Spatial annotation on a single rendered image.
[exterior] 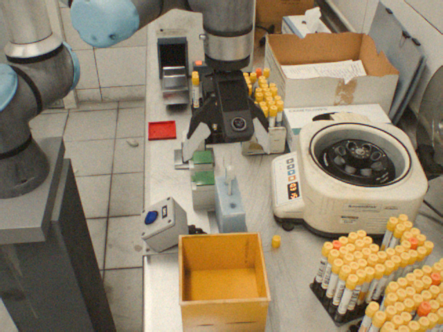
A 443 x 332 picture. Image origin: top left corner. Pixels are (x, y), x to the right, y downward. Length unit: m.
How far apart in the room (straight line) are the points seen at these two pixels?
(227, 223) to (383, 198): 0.28
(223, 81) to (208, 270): 0.33
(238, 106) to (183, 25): 0.63
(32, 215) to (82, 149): 1.69
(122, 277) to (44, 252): 0.93
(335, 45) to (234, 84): 0.67
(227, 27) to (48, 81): 0.43
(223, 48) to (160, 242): 0.37
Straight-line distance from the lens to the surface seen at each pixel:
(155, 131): 1.17
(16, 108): 0.93
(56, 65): 0.99
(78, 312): 1.25
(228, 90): 0.72
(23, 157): 0.98
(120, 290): 1.93
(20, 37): 0.97
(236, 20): 0.68
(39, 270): 1.12
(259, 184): 1.02
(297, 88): 1.11
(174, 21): 1.31
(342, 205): 0.86
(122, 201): 2.26
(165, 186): 1.01
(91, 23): 0.61
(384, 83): 1.19
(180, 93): 1.21
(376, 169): 0.94
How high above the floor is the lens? 1.56
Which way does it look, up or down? 40 degrees down
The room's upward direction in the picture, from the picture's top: straight up
